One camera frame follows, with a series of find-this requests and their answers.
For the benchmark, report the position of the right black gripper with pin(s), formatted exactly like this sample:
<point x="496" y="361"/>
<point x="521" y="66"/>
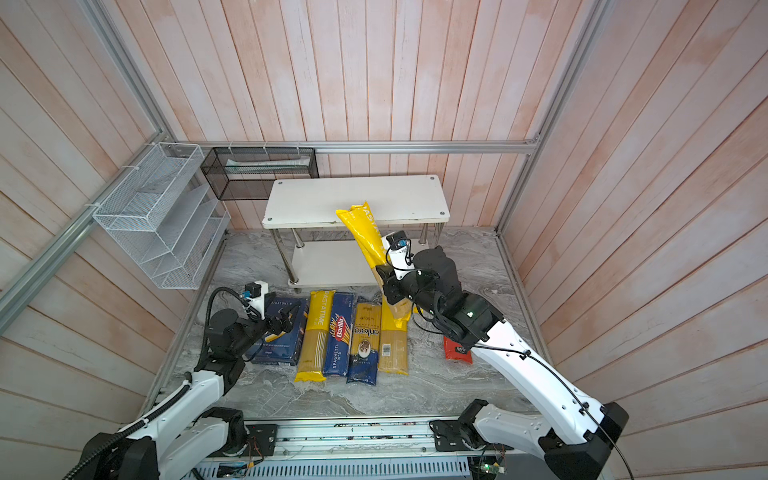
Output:
<point x="392" y="283"/>

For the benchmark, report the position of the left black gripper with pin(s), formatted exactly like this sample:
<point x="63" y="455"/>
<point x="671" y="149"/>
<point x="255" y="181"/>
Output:
<point x="276" y="327"/>

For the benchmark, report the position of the red spaghetti bag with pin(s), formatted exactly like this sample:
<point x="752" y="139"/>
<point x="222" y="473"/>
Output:
<point x="454" y="352"/>

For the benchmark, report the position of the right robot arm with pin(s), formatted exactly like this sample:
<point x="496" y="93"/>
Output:
<point x="573" y="433"/>

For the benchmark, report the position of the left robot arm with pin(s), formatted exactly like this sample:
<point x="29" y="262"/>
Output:
<point x="180" y="396"/>

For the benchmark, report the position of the blue Barilla pasta box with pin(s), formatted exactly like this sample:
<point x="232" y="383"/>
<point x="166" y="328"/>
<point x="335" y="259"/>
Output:
<point x="283" y="348"/>

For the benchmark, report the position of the white two-tier shelf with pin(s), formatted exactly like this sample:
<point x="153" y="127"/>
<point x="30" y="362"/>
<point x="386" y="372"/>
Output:
<point x="311" y="204"/>

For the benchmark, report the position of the yellow spaghetti bag with barcode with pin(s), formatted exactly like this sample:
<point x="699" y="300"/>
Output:
<point x="394" y="337"/>

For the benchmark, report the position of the yellow Pastatime spaghetti bag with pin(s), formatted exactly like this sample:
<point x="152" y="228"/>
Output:
<point x="313" y="353"/>

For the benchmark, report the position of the blue Barilla spaghetti box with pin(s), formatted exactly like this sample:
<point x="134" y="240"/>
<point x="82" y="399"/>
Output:
<point x="336" y="362"/>

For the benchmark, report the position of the dark blue spaghetti bag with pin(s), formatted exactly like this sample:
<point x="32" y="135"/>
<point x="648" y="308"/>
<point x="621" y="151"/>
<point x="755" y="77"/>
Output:
<point x="365" y="344"/>

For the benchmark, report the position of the black mesh basket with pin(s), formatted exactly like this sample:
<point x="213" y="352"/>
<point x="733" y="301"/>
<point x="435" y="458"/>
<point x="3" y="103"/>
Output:
<point x="249" y="173"/>

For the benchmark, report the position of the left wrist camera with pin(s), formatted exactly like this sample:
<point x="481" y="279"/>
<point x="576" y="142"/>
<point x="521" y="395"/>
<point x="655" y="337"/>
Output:
<point x="253" y="298"/>

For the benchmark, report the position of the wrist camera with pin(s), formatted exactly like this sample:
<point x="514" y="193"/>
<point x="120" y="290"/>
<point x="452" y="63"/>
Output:
<point x="253" y="298"/>
<point x="398" y="252"/>

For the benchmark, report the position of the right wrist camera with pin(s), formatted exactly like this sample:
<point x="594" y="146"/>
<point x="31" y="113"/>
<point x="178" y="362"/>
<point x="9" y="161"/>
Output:
<point x="398" y="252"/>

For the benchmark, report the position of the white wire mesh rack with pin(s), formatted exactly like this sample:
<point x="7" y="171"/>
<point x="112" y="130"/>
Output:
<point x="170" y="228"/>

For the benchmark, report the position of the aluminium frame back bar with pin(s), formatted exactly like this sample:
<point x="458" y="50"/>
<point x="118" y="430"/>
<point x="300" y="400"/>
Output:
<point x="391" y="147"/>

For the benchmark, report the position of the aluminium frame bar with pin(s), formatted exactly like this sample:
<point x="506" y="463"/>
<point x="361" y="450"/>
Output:
<point x="391" y="147"/>
<point x="37" y="273"/>

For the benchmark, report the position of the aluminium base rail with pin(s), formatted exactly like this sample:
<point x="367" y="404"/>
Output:
<point x="360" y="441"/>

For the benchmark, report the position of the aluminium frame left bar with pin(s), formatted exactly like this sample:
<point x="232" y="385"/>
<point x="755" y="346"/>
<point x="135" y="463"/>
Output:
<point x="37" y="273"/>

